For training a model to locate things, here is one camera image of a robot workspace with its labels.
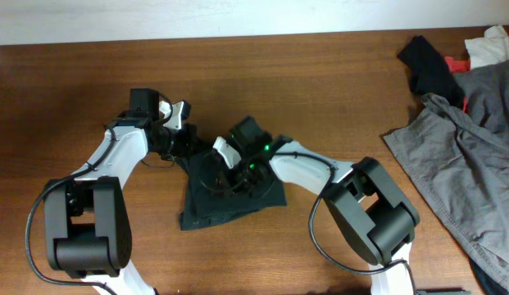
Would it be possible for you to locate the black Nike t-shirt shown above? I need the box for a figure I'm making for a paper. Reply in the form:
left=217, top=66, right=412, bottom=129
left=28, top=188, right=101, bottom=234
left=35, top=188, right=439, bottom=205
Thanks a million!
left=176, top=148, right=287, bottom=231

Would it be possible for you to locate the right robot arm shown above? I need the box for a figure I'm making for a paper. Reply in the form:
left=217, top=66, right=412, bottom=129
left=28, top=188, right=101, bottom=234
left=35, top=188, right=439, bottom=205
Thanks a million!
left=212, top=137, right=420, bottom=294

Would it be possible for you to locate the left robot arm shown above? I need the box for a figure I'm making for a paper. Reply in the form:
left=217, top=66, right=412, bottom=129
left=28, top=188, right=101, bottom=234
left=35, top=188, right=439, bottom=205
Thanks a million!
left=43, top=118, right=200, bottom=294

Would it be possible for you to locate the black garment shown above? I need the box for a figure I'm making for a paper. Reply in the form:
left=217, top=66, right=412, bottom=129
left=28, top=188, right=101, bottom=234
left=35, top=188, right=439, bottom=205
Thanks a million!
left=398, top=35, right=465, bottom=109

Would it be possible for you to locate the grey garment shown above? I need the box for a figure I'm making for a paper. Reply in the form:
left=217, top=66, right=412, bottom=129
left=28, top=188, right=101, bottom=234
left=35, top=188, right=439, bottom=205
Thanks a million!
left=384, top=60, right=509, bottom=293

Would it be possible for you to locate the red garment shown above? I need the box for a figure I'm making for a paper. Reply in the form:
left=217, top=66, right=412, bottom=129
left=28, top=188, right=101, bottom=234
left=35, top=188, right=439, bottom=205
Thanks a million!
left=439, top=57, right=470, bottom=112

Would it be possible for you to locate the white garment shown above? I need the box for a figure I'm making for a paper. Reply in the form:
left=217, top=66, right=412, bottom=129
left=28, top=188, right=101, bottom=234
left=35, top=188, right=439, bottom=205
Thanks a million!
left=464, top=25, right=509, bottom=70

